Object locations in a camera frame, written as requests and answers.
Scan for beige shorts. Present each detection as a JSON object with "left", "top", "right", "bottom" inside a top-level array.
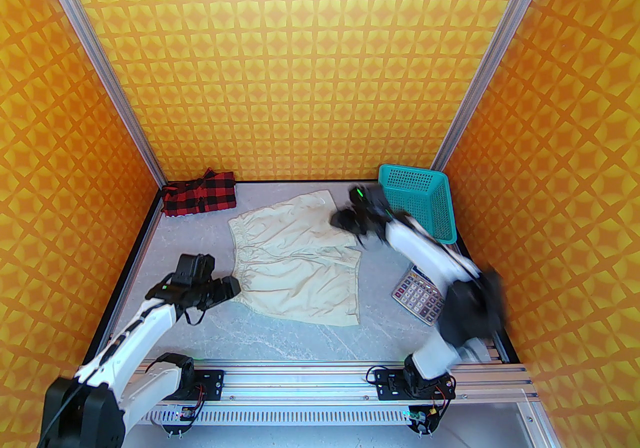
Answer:
[{"left": 227, "top": 190, "right": 362, "bottom": 326}]

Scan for red black plaid shirt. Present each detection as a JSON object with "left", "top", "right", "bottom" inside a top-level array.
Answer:
[{"left": 160, "top": 168, "right": 237, "bottom": 217}]

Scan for teal plastic laundry basket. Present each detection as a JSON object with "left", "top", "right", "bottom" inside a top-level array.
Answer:
[{"left": 377, "top": 163, "right": 458, "bottom": 245}]

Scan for grey desk calculator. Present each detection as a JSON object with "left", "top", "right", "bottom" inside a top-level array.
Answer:
[{"left": 391, "top": 270, "right": 446, "bottom": 325}]

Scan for aluminium left table side rail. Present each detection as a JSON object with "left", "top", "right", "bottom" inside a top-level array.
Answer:
[{"left": 82, "top": 183, "right": 172, "bottom": 361}]

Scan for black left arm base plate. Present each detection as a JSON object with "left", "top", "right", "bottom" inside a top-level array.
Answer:
[{"left": 192, "top": 369, "right": 225, "bottom": 401}]

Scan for aluminium front mounting rail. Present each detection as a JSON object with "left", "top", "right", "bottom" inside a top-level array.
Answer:
[{"left": 140, "top": 360, "right": 538, "bottom": 404}]

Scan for perforated white cable tray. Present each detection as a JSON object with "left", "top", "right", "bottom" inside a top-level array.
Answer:
[{"left": 122, "top": 388, "right": 556, "bottom": 448}]

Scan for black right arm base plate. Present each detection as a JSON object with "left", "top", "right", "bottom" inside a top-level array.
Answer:
[{"left": 374, "top": 369, "right": 457, "bottom": 401}]

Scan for aluminium right frame post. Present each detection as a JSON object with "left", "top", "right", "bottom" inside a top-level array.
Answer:
[{"left": 431, "top": 0, "right": 566, "bottom": 171}]

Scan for aluminium frame post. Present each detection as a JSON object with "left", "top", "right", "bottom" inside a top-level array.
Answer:
[
  {"left": 25, "top": 0, "right": 171, "bottom": 194},
  {"left": 431, "top": 0, "right": 566, "bottom": 171}
]

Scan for aluminium left frame post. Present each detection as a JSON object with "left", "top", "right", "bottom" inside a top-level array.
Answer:
[{"left": 25, "top": 0, "right": 171, "bottom": 194}]

